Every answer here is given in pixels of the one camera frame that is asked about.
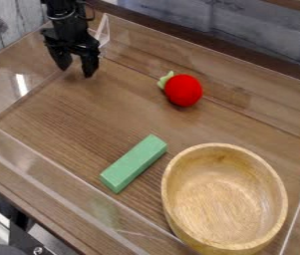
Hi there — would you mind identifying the red plush fruit green leaf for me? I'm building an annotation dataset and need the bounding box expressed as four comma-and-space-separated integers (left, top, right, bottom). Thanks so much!
157, 71, 203, 107

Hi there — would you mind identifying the green rectangular block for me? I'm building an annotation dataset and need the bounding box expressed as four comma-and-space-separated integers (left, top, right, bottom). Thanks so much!
101, 134, 166, 193

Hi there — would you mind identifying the clear acrylic tray enclosure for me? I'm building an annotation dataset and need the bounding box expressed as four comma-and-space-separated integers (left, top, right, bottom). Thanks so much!
0, 17, 300, 255

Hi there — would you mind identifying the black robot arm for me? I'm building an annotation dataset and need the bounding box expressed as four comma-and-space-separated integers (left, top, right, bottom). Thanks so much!
41, 0, 101, 78

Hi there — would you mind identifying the wooden oval bowl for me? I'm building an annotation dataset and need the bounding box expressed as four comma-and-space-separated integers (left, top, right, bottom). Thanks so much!
161, 142, 288, 255

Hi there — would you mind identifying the black metal frame bracket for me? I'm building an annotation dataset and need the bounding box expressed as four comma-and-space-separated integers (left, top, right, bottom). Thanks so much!
9, 211, 55, 255

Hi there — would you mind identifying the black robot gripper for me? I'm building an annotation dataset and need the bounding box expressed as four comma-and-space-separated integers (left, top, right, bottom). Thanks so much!
42, 13, 101, 78

